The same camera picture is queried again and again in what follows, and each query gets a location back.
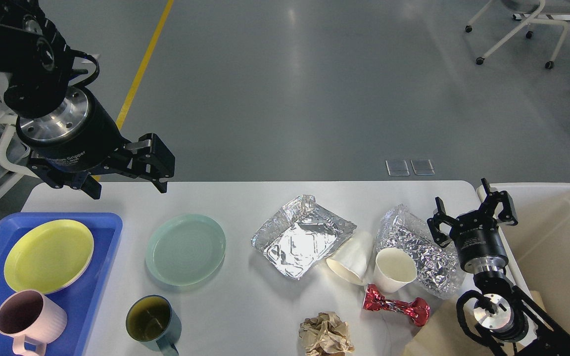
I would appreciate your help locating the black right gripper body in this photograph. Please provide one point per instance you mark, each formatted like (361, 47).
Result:
(478, 243)

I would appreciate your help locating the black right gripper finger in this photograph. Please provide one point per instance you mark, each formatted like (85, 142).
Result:
(497, 207)
(440, 217)

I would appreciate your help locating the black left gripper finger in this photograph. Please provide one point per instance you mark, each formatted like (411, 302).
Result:
(148, 158)
(57, 179)

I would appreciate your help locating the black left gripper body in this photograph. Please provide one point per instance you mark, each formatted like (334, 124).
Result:
(77, 136)

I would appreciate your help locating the light green plate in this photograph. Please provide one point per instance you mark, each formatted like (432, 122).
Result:
(185, 250)

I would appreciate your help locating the dark green mug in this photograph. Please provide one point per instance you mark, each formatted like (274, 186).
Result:
(152, 322)

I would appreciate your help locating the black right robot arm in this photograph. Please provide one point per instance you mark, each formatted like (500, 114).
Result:
(496, 311)

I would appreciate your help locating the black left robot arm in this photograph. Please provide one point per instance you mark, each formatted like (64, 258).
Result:
(41, 64)

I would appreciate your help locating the crumpled aluminium foil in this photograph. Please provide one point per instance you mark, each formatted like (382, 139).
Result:
(438, 269)

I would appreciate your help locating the beige plastic bin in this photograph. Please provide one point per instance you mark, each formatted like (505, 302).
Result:
(540, 243)

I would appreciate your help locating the upright white paper cup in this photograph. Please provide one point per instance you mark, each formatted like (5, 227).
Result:
(393, 269)

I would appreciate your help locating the yellow plate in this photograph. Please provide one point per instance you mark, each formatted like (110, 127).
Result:
(50, 257)

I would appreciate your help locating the red foil wrapper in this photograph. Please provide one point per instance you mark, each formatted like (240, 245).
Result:
(417, 310)

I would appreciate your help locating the lying white paper cup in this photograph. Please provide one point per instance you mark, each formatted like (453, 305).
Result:
(351, 260)

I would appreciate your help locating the brown paper bag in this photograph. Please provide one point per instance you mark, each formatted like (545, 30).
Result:
(442, 336)

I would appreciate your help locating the blue plastic tray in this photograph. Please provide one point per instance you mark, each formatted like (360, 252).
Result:
(80, 300)

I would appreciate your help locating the flat aluminium foil tray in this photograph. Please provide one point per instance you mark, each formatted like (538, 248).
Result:
(300, 234)

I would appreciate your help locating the crumpled brown paper ball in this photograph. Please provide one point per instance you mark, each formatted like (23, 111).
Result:
(325, 335)

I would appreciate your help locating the white chair base bar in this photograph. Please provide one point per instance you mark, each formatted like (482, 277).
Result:
(563, 17)

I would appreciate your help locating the white wheeled chair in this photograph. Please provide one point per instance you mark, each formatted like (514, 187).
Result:
(533, 8)

